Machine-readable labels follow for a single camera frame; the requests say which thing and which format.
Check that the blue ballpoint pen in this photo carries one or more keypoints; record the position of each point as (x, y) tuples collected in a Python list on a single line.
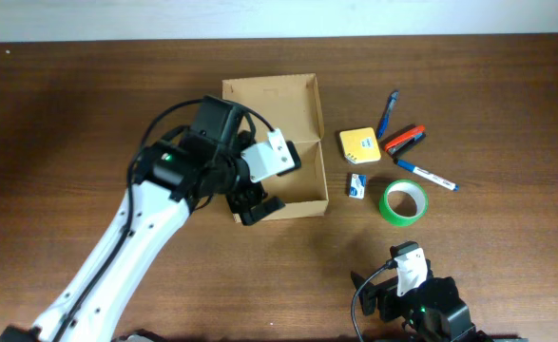
[(384, 121)]

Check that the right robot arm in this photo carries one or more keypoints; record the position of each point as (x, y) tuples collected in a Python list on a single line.
[(431, 307)]

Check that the brown cardboard box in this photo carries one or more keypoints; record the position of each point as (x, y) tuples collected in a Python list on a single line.
[(291, 104)]

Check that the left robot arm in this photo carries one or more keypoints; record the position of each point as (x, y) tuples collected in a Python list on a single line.
[(166, 182)]

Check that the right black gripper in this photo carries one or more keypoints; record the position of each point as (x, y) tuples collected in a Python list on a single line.
[(370, 294)]

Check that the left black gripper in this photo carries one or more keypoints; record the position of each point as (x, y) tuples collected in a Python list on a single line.
[(248, 200)]

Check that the green tape roll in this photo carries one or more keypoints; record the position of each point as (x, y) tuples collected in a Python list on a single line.
[(410, 188)]

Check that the white blue marker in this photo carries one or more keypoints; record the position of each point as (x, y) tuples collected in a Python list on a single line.
[(427, 175)]

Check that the yellow sticky note pad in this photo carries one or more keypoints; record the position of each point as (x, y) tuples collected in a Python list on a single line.
[(360, 145)]

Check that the white blue staples box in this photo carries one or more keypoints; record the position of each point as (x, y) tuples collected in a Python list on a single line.
[(357, 186)]

